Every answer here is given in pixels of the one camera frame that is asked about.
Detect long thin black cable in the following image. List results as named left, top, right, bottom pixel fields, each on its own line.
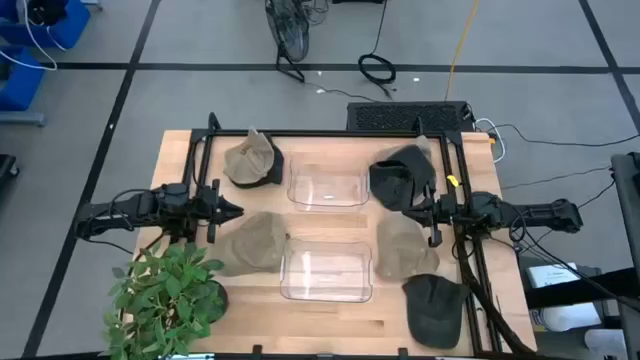
left=487, top=121, right=640, bottom=149

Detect tangled black cables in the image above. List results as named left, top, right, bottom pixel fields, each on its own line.
left=299, top=0, right=332, bottom=27

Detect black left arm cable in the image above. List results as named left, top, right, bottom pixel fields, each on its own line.
left=74, top=187, right=151, bottom=255

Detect black plant pot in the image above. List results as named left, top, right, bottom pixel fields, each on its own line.
left=204, top=278, right=231, bottom=325

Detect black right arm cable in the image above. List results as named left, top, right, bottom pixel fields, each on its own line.
left=507, top=199, right=640, bottom=314

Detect grey platform base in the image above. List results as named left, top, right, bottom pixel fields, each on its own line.
left=0, top=110, right=47, bottom=127

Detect black aluminium frame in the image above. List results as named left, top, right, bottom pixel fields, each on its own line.
left=180, top=111, right=503, bottom=359

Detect thick black cable sleeve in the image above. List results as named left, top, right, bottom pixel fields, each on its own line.
left=452, top=224, right=539, bottom=357

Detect black floor fan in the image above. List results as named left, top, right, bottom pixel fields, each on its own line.
left=263, top=0, right=312, bottom=84

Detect blue storage bin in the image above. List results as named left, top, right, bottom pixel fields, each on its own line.
left=0, top=0, right=92, bottom=51
left=0, top=48, right=47, bottom=113

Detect black bar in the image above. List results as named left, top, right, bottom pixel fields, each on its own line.
left=523, top=267, right=640, bottom=310

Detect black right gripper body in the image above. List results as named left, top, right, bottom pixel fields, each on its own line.
left=423, top=180, right=457, bottom=249

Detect long white cable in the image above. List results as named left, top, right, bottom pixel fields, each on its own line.
left=0, top=0, right=69, bottom=72

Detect thin grey cable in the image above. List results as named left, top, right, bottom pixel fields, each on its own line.
left=302, top=81, right=381, bottom=104

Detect yellow cable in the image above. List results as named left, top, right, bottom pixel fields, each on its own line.
left=443, top=0, right=482, bottom=102

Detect black coiled cable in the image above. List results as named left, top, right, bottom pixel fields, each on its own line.
left=356, top=0, right=398, bottom=100

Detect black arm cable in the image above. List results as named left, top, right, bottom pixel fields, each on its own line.
left=74, top=187, right=151, bottom=255
left=507, top=199, right=640, bottom=314

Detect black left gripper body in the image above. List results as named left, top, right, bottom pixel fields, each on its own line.
left=192, top=179, right=226, bottom=245

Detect clear plastic bin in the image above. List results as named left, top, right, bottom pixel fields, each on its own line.
left=286, top=152, right=372, bottom=213
left=279, top=237, right=375, bottom=304

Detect white box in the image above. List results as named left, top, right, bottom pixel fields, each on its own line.
left=527, top=262, right=604, bottom=334

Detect white cable loop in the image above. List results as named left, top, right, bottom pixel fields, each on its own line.
left=473, top=116, right=508, bottom=165

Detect black vented computer case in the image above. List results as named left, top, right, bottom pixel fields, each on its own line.
left=345, top=100, right=477, bottom=134

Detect green leafy plant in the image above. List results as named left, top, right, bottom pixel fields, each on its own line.
left=98, top=241, right=226, bottom=360

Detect black device in bin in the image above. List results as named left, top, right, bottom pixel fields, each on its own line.
left=27, top=0, right=70, bottom=27

